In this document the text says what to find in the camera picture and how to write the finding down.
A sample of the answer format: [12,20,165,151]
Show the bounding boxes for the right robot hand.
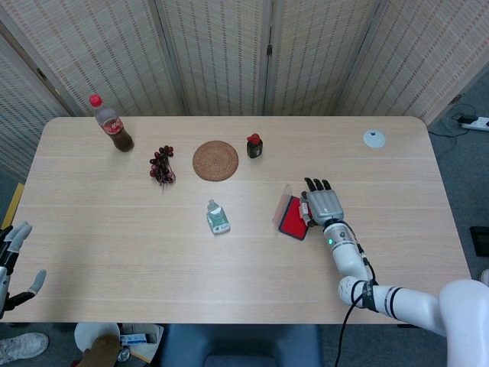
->
[299,177,344,229]

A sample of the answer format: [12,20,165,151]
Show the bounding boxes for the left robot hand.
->
[0,220,47,319]

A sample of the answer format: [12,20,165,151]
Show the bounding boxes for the red ink pad case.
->
[271,183,317,242]

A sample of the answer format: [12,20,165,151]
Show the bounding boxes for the white sneaker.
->
[0,332,50,362]

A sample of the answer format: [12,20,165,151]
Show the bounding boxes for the dark sauce bottle red cap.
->
[246,133,264,159]

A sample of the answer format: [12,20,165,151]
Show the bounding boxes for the white round plate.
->
[74,322,121,352]

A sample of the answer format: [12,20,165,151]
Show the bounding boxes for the small green clear bottle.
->
[206,199,231,235]

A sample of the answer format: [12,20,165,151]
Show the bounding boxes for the round woven rattan coaster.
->
[192,140,240,181]

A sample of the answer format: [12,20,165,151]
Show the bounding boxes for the brown bread loaf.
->
[78,333,122,367]

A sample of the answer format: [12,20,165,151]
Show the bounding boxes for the white blue small box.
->
[119,333,148,347]

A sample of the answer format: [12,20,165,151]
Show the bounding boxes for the cardboard box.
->
[121,323,165,363]

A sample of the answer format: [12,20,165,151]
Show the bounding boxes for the blue chair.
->
[159,323,324,367]

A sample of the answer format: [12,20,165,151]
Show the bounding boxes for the dark red grape bunch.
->
[149,144,177,187]

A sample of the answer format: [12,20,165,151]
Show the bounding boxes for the cola bottle red cap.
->
[89,94,135,153]

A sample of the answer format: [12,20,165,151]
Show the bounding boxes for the white power strip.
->
[460,117,489,132]

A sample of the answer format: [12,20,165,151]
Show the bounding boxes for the folding woven screen divider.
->
[0,0,489,180]

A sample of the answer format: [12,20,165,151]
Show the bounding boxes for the white round cable grommet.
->
[362,129,387,148]

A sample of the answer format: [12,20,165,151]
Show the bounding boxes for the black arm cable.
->
[334,223,380,367]

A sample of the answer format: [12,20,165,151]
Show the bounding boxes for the black power cable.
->
[427,102,479,154]

